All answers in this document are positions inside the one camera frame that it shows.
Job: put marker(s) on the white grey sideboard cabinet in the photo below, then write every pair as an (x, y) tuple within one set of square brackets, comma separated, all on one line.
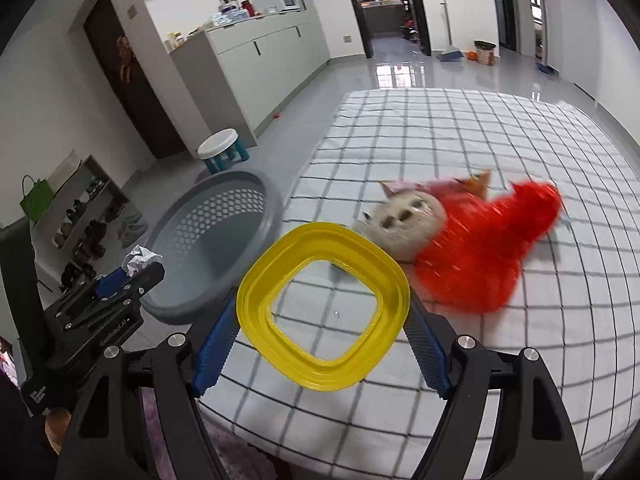
[(241, 75)]

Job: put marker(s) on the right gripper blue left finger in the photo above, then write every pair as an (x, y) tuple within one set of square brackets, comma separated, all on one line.
[(215, 347)]

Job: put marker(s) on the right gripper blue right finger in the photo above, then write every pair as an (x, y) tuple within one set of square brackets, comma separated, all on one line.
[(430, 338)]

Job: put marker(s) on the grey shoe rack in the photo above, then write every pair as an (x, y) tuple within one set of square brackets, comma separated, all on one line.
[(71, 237)]

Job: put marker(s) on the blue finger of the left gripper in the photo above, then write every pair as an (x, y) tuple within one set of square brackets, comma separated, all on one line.
[(119, 280)]

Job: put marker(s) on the small trash bin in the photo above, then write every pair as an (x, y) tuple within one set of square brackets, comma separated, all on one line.
[(485, 52)]

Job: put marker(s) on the green handbag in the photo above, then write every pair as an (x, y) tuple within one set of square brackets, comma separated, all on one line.
[(37, 197)]

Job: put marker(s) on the grey sneakers pair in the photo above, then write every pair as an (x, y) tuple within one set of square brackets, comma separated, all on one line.
[(131, 229)]

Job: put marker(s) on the white stool teal legs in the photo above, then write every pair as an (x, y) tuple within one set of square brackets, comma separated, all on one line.
[(220, 151)]

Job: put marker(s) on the white microwave oven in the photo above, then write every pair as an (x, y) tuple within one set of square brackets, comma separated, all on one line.
[(275, 6)]

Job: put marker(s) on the grey perforated laundry basket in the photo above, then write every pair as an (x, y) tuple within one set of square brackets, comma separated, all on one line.
[(208, 239)]

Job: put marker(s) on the blue dustpan with broom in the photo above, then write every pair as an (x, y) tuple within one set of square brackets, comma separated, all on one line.
[(450, 53)]

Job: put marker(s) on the plush toy red dress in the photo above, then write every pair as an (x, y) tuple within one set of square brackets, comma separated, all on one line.
[(467, 249)]

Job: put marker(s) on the dark brown entrance door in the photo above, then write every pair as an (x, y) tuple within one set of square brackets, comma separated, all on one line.
[(123, 71)]

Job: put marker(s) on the white paper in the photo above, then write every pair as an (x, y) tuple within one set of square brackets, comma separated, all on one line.
[(138, 259)]

